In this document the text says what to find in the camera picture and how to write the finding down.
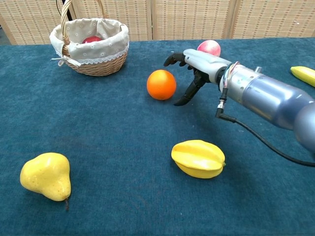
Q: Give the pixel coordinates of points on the yellow banana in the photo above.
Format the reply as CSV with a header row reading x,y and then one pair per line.
x,y
305,75

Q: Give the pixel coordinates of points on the bamboo folding screen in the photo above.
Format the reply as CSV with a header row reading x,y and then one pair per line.
x,y
192,17

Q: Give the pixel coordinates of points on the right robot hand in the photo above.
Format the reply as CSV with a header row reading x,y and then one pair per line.
x,y
204,64

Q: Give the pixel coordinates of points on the red apple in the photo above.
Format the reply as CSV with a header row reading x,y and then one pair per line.
x,y
91,39

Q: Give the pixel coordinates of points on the yellow pear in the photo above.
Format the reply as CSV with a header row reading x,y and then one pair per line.
x,y
46,175

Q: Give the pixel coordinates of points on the blue table cloth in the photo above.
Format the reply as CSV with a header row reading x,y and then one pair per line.
x,y
110,127

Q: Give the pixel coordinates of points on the pink peach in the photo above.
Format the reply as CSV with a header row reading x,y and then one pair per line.
x,y
209,47

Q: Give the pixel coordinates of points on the wicker basket with cloth liner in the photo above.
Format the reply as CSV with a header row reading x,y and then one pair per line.
x,y
98,61

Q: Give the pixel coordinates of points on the black stand pole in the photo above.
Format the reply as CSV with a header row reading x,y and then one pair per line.
x,y
71,9

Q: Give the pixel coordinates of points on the orange fruit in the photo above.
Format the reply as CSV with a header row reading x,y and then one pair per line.
x,y
161,84

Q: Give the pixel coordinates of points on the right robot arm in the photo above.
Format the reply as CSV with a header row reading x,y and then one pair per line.
x,y
270,96

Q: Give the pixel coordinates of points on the yellow starfruit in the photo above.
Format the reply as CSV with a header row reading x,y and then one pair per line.
x,y
198,158

